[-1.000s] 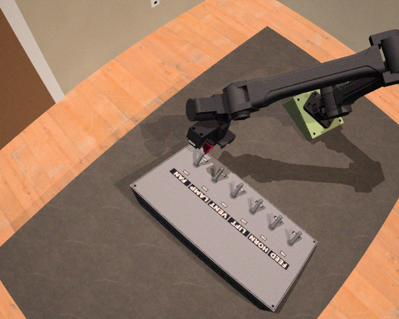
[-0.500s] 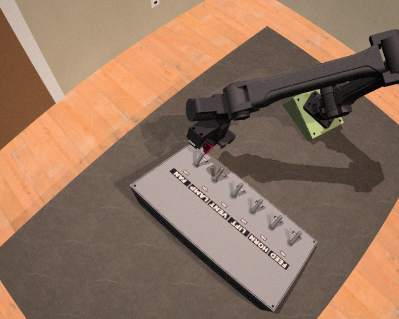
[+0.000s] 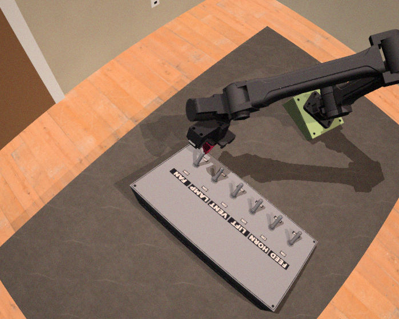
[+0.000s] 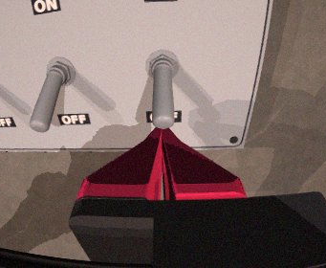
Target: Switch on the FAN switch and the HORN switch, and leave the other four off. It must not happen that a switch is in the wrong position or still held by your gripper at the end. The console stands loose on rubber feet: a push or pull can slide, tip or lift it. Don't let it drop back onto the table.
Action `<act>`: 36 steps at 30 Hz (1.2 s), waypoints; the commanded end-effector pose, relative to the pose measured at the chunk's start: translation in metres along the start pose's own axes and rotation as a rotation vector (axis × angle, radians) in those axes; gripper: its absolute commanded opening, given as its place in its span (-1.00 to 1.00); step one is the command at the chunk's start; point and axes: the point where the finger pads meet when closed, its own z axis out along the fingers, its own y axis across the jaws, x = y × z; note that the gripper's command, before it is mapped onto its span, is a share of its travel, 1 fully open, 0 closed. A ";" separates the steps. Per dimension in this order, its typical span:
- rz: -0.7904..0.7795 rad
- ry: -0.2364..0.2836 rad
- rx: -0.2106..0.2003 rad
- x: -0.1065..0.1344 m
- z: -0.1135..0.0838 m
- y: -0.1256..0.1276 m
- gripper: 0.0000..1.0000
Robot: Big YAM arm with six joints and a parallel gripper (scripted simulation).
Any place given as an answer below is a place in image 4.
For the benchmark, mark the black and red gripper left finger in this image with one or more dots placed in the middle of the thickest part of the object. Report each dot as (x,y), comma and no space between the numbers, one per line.
(135,173)

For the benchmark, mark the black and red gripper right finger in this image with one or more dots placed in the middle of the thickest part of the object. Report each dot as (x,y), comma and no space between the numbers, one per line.
(189,175)

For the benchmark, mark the grey switch console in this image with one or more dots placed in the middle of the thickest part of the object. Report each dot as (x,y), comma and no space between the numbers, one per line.
(103,56)

